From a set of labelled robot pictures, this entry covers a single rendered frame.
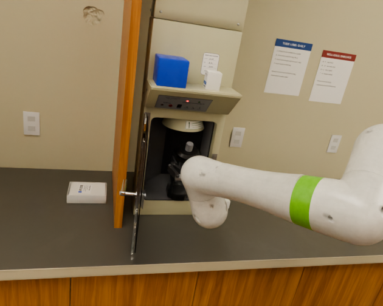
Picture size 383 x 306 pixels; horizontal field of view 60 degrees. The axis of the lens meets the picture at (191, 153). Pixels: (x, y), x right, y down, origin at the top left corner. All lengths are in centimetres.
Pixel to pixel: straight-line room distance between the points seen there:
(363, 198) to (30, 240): 105
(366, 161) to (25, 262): 101
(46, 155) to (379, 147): 146
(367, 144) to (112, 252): 87
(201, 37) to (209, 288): 94
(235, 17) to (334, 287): 120
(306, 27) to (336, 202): 131
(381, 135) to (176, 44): 73
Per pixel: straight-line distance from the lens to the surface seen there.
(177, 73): 112
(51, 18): 164
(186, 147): 127
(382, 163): 76
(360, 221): 69
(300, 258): 142
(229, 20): 126
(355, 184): 72
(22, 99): 172
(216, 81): 118
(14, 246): 130
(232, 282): 141
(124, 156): 120
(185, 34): 122
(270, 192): 77
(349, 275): 169
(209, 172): 88
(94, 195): 148
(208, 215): 98
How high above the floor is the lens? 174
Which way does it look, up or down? 22 degrees down
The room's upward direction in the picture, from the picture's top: 9 degrees clockwise
